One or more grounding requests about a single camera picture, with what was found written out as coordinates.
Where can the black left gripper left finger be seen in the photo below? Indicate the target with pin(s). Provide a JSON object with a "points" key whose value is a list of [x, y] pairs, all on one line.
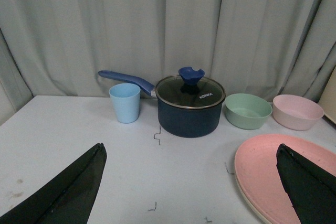
{"points": [[67, 198]]}

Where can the grey curtain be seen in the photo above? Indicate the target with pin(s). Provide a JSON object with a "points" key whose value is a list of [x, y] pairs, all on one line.
{"points": [[262, 47]]}

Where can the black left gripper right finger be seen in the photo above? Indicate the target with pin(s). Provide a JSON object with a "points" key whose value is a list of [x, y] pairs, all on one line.
{"points": [[310, 188]]}

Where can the green bowl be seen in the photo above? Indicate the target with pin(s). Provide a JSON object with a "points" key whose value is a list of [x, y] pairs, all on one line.
{"points": [[246, 111]]}

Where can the pink bowl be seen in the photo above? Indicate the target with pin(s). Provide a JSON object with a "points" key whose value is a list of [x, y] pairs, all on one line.
{"points": [[295, 112]]}

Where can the dark blue saucepan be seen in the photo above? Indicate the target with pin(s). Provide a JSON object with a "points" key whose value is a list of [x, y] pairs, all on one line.
{"points": [[186, 123]]}

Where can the cream object at right edge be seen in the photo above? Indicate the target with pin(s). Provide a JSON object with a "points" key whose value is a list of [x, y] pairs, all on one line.
{"points": [[328, 101]]}

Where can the cream plate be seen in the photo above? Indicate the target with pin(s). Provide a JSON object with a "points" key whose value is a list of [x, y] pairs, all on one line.
{"points": [[251, 206]]}

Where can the light blue cup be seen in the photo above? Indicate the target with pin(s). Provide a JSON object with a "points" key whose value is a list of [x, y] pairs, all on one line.
{"points": [[126, 102]]}

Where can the glass pot lid blue knob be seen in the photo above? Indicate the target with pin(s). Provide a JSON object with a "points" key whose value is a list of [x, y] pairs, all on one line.
{"points": [[190, 89]]}

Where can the pink plate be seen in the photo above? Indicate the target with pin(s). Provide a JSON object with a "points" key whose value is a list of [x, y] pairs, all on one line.
{"points": [[255, 167]]}

